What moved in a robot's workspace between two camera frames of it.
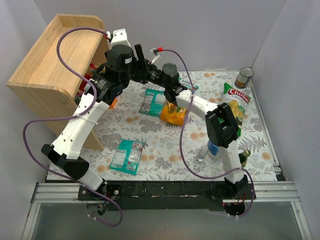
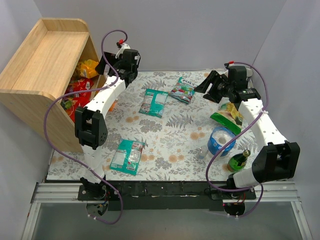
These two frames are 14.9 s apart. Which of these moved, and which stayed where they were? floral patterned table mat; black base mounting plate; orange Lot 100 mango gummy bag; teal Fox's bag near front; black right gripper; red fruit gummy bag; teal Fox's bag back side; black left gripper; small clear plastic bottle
Moved: red fruit gummy bag; orange Lot 100 mango gummy bag; black left gripper; black right gripper
Stayed: small clear plastic bottle; black base mounting plate; teal Fox's bag near front; teal Fox's bag back side; floral patterned table mat
